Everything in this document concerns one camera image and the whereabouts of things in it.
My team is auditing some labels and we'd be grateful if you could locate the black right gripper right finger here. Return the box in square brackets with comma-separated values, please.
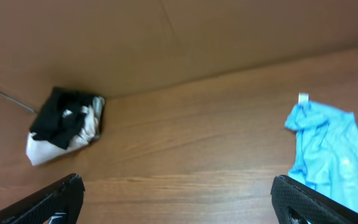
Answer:
[270, 175, 358, 224]

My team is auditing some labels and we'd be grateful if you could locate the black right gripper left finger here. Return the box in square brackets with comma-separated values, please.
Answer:
[0, 173, 85, 224]

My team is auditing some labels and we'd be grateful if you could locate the black t-shirt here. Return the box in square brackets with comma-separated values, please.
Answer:
[30, 87, 95, 149]

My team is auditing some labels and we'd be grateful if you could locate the folded beige garment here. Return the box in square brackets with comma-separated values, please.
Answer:
[25, 92, 105, 166]

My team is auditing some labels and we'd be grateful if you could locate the light blue t-shirt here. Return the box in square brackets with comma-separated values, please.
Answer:
[285, 93, 358, 213]

